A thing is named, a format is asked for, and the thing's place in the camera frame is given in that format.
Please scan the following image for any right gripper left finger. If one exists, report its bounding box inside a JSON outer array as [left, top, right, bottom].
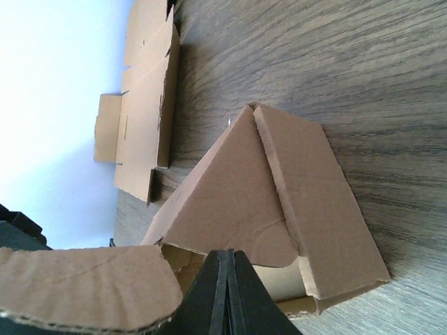
[[152, 251, 229, 334]]

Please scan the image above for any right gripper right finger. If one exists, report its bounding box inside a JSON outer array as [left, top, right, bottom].
[[227, 249, 301, 334]]

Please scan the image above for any small cardboard box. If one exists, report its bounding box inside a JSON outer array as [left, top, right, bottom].
[[1, 103, 390, 334]]

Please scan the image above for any large flat cardboard sheet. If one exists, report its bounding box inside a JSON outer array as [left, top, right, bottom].
[[94, 1, 180, 203]]

